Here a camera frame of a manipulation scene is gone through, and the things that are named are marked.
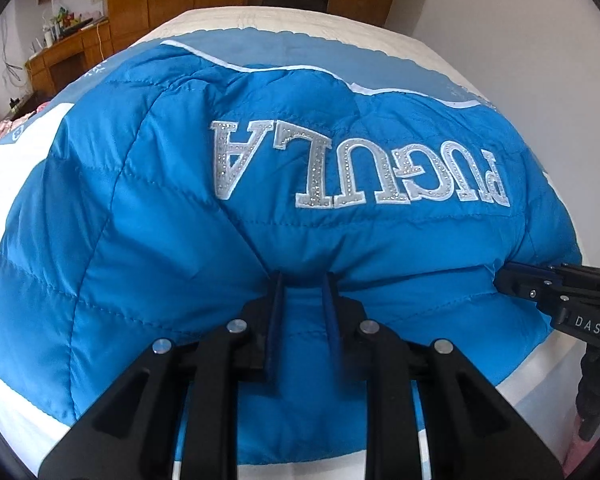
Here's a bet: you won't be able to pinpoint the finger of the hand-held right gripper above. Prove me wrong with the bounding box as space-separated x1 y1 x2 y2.
495 269 562 307
509 262 584 284

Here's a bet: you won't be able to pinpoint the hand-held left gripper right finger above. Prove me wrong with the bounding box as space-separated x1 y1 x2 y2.
322 272 566 480

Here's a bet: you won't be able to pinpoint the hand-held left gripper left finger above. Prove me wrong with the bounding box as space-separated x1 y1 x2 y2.
40 272 287 480

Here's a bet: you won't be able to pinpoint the blue quilted jacket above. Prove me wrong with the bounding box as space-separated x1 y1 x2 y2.
0 40 583 468

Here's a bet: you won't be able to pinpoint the bed with blue white bedspread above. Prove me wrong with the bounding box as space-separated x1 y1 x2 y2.
0 5 600 480

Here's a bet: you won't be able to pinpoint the pink floral quilt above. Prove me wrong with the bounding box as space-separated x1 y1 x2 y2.
0 101 48 148

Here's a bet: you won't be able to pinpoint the wooden desk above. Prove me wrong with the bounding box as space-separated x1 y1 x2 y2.
26 17 114 95

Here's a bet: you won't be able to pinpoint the black flat desk device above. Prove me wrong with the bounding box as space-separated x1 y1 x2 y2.
60 19 95 36

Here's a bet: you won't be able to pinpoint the colourful desk toys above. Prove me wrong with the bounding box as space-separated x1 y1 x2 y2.
51 6 81 27

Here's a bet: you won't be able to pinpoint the white hanging cable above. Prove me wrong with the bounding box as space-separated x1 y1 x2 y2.
0 20 31 103

